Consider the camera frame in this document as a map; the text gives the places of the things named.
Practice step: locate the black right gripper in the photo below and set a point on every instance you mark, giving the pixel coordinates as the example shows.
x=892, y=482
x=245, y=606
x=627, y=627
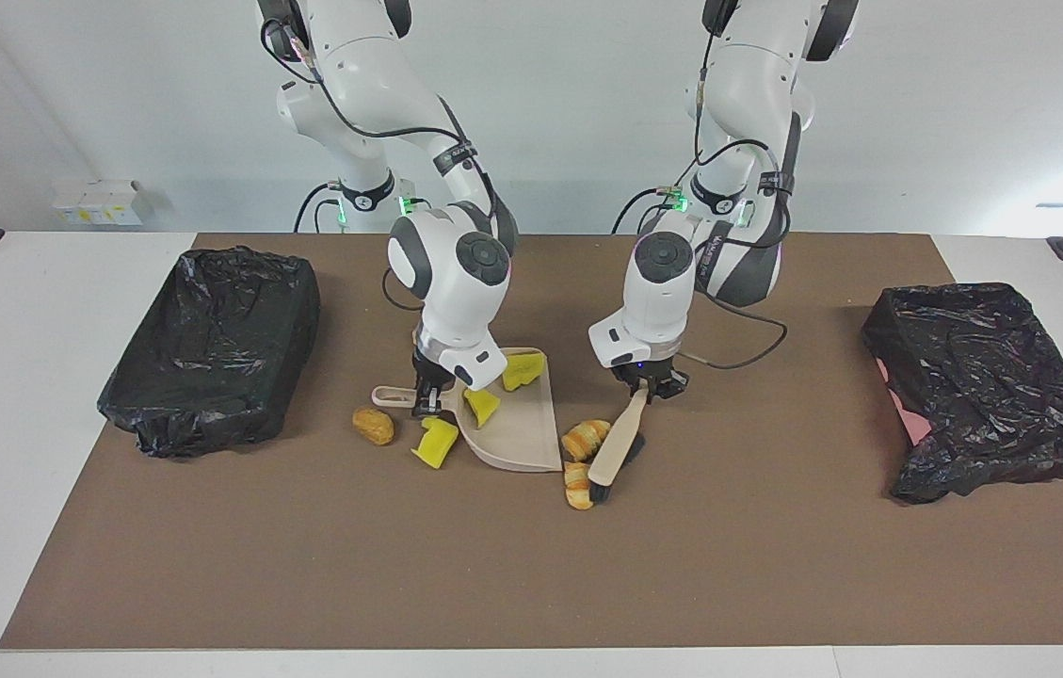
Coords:
x=432, y=375

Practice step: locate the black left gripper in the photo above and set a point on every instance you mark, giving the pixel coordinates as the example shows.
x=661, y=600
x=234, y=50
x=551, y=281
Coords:
x=672, y=370

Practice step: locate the yellow sponge piece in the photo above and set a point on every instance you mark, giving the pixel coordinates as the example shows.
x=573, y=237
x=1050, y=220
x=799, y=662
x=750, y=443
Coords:
x=523, y=372
x=437, y=443
x=482, y=407

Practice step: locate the brown scaly toy bread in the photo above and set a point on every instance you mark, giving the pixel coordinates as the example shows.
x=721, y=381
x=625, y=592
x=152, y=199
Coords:
x=373, y=426

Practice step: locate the striped orange bread roll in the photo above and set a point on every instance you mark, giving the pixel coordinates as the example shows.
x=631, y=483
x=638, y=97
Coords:
x=585, y=440
x=578, y=490

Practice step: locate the beige plastic dustpan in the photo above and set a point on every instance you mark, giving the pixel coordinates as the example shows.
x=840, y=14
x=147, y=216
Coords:
x=526, y=438

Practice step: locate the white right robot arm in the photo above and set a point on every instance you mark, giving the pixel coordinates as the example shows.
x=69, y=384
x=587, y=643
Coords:
x=456, y=282

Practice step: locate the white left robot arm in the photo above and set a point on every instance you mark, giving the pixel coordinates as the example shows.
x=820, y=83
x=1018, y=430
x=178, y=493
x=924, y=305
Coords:
x=658, y=292

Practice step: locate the right black bag bin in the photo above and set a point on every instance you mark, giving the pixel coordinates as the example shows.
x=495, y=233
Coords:
x=211, y=358

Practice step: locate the pink plastic bin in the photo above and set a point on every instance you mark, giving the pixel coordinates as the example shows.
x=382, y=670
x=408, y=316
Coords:
x=912, y=424

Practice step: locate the black trash bag with pink bin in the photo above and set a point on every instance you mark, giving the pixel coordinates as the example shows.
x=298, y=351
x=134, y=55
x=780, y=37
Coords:
x=992, y=395

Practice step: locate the brown table mat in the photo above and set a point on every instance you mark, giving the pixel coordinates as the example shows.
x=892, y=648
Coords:
x=305, y=565

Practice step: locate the white wall power box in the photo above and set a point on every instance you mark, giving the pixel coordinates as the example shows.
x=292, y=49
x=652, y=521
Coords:
x=107, y=202

